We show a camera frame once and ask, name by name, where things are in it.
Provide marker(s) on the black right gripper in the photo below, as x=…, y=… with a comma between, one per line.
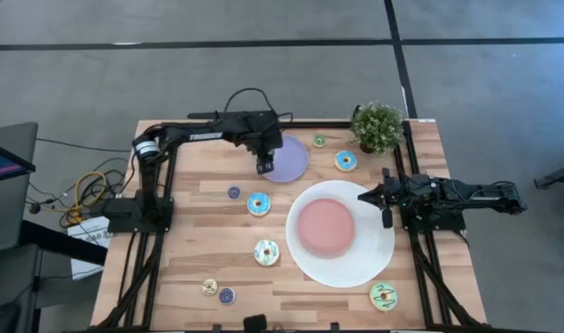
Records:
x=402, y=194

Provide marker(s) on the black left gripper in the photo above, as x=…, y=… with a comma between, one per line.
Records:
x=263, y=134

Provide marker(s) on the small light blue donut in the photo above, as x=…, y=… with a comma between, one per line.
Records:
x=272, y=152

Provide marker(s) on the large blue iced donut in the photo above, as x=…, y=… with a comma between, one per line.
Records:
x=252, y=207
x=340, y=163

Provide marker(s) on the small purple iced donut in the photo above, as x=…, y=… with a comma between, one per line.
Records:
x=230, y=194

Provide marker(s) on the large white blue-drizzled donut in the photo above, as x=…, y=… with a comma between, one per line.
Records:
x=260, y=256

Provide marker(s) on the large green black-drizzled donut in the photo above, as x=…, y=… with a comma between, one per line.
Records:
x=374, y=300

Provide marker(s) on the small cream iced donut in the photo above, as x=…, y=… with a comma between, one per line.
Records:
x=205, y=289

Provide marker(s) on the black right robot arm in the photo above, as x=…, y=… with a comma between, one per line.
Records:
x=471, y=196

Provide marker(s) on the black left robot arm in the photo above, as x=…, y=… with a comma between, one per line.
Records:
x=194, y=131

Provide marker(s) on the purple plate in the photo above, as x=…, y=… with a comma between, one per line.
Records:
x=291, y=162

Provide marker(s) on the large white plate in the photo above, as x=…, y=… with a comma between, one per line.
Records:
x=365, y=259

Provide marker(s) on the small green iced donut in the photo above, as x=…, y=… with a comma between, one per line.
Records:
x=315, y=142

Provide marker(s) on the pink plate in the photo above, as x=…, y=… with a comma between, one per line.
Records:
x=326, y=226

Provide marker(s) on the black mounting bar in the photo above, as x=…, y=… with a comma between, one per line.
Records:
x=203, y=115

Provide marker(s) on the potted green plant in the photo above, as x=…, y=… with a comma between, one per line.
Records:
x=376, y=127

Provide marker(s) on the small table edge clamp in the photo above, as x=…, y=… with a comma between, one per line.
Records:
x=335, y=328
x=216, y=329

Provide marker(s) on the small dark blue donut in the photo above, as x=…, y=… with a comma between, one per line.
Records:
x=222, y=298

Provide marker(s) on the black control box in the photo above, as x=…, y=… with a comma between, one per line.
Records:
x=118, y=208

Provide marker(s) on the small black block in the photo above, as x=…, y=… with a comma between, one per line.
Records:
x=255, y=322

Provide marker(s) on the black stand leg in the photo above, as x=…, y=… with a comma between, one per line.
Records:
x=557, y=176

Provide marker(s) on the white printed paper sheet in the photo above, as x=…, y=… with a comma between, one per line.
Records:
x=85, y=233

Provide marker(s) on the dark desk beam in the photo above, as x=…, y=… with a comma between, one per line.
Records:
x=60, y=240

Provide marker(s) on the black power plug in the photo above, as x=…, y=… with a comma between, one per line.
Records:
x=34, y=208

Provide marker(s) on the grey desk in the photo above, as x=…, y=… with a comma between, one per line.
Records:
x=9, y=217

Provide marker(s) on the dark computer monitor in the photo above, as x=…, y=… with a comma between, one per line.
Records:
x=0, y=166

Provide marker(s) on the black aluminium table frame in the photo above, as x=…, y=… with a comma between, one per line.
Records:
x=310, y=124

